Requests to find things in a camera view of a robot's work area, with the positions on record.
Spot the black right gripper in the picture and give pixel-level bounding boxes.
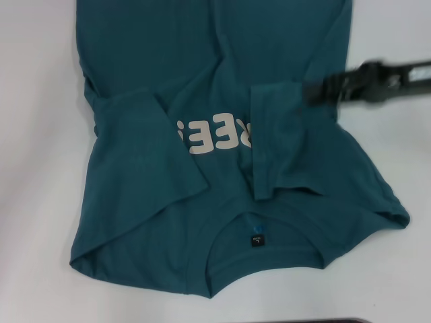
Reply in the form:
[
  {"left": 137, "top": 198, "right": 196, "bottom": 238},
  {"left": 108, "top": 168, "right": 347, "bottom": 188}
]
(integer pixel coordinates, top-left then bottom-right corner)
[{"left": 300, "top": 57, "right": 431, "bottom": 110}]

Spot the teal t-shirt with beige letters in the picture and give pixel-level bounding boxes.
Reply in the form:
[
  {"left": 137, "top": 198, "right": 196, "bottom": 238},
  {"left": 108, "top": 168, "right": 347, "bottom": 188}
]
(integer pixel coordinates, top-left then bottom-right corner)
[{"left": 69, "top": 0, "right": 411, "bottom": 297}]

